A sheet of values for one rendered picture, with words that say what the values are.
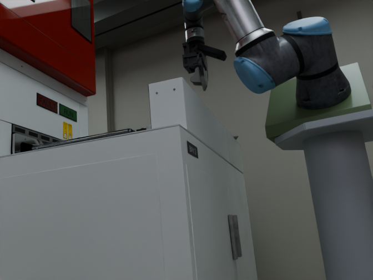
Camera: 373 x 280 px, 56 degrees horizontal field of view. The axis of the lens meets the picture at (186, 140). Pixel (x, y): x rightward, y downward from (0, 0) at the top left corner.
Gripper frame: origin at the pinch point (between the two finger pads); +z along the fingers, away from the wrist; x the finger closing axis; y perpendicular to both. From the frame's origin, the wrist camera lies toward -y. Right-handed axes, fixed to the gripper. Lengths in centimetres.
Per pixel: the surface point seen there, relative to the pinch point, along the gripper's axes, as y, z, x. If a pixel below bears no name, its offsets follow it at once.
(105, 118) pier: 189, -92, -256
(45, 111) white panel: 59, 5, 19
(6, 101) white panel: 59, 7, 37
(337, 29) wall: -90, -127, -227
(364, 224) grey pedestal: -41, 55, 26
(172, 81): -1.4, 15.6, 45.0
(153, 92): 4.0, 17.3, 45.0
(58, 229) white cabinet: 28, 49, 51
